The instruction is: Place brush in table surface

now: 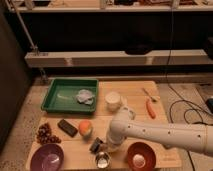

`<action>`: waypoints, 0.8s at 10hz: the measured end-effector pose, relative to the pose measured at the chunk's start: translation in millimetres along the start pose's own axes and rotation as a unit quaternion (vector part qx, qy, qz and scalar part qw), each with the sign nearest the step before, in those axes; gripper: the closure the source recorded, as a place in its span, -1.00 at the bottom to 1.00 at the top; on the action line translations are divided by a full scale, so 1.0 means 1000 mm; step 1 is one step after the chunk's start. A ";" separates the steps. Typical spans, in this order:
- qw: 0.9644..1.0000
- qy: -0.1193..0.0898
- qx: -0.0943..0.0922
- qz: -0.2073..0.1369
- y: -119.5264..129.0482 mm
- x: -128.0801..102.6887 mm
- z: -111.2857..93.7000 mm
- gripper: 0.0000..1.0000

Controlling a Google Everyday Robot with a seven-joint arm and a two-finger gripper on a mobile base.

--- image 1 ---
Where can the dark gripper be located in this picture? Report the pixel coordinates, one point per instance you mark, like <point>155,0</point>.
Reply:
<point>96,145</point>

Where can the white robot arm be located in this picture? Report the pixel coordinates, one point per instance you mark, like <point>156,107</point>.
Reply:
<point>192,137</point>

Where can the small metal cup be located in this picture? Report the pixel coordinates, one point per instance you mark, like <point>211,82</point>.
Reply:
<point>102,160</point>

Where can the orange yellow fruit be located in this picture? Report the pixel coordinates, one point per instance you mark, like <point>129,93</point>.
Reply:
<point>85,128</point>

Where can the dark rectangular block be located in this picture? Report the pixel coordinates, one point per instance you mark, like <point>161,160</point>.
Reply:
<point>67,128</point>

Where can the red bowl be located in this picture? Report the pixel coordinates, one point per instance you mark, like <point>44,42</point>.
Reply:
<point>141,157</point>

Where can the purple bowl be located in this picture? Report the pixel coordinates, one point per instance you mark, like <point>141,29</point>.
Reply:
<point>48,157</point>

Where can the white cup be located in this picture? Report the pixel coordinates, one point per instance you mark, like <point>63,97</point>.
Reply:
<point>113,101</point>

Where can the bunch of dark grapes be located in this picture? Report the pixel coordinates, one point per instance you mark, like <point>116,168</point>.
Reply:
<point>44,135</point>

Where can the green plastic tray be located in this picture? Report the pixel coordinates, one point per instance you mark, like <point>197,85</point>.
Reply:
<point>61,96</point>

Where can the metal tripod pole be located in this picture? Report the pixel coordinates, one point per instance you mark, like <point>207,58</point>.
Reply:
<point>35,50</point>

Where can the white shelf beam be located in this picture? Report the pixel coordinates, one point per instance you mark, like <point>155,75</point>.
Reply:
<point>117,58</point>

